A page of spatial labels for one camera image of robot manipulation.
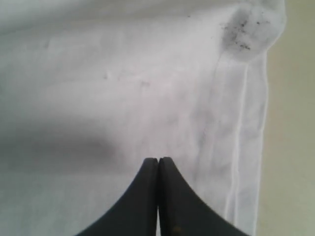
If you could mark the white t-shirt red Chinese lettering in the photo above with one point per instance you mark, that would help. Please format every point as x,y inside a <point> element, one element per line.
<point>90,88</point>

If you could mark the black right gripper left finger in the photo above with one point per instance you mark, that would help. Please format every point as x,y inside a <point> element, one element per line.
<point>135,213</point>

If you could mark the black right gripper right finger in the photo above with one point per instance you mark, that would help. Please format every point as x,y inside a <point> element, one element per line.
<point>181,211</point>

